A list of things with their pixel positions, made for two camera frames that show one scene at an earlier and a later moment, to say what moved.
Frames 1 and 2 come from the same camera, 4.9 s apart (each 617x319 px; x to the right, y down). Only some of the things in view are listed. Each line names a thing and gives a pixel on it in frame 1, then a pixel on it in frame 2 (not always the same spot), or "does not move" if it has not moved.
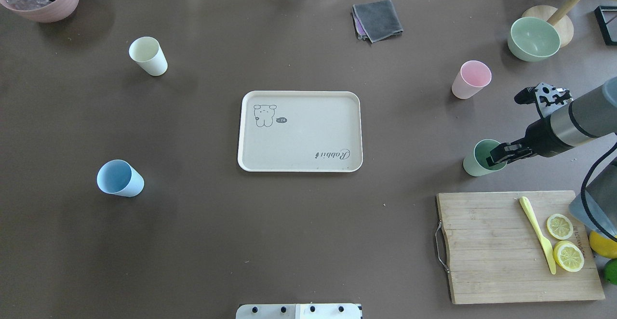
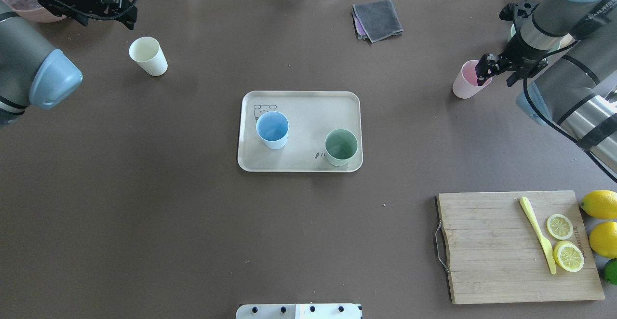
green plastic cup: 476,164 → 341,145
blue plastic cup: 119,177 → 273,127
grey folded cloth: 379,19 does not move
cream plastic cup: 147,51 does not move
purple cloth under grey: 361,33 does not move
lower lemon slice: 569,256 does not move
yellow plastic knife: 526,205 does not move
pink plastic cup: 473,76 does not move
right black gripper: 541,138 → 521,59
